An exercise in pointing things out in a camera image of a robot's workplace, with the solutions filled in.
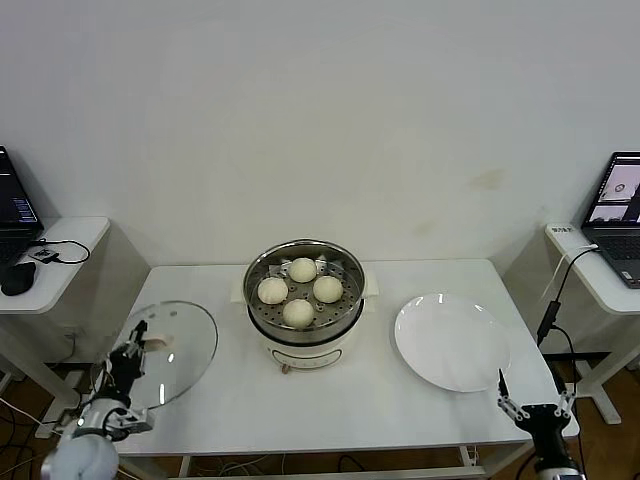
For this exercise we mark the white wall socket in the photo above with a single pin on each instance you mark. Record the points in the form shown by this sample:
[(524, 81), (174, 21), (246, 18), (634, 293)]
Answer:
[(71, 333)]

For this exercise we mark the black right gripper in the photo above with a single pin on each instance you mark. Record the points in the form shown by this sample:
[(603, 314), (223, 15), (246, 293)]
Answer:
[(545, 425)]

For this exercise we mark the white round plate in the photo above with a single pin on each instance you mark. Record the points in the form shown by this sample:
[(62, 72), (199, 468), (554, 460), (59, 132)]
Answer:
[(450, 345)]

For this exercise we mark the black laptop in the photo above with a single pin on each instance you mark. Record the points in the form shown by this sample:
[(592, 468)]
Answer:
[(15, 240)]

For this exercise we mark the white steamed baozi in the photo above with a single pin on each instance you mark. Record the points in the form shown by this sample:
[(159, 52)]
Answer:
[(302, 269), (272, 290), (327, 289), (298, 312)]

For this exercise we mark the small black usb hub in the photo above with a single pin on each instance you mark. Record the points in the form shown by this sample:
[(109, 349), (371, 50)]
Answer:
[(44, 255)]

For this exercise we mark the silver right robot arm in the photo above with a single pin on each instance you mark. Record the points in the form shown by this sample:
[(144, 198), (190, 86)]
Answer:
[(560, 474)]

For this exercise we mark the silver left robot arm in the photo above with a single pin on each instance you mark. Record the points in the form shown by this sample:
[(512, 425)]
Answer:
[(85, 455)]

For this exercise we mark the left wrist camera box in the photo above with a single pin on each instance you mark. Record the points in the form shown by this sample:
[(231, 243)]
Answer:
[(135, 421)]

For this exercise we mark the perforated steel steamer basket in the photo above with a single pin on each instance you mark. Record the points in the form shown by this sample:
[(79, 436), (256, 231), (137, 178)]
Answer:
[(346, 310)]

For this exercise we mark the cream electric cooker pot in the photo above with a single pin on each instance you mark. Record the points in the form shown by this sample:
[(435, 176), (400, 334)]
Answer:
[(305, 357)]

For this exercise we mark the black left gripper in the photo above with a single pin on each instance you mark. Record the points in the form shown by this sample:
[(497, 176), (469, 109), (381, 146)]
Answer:
[(124, 372)]

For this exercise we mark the grey laptop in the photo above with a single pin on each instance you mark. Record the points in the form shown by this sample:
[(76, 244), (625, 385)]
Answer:
[(615, 245)]

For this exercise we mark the black computer mouse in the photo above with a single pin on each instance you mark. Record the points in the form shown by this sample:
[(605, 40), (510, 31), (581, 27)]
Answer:
[(17, 280)]

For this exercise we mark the white table frame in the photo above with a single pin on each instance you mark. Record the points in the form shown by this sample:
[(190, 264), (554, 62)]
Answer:
[(184, 467)]

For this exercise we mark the white side table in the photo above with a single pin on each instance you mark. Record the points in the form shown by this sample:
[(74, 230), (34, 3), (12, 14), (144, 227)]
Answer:
[(75, 240), (600, 295)]

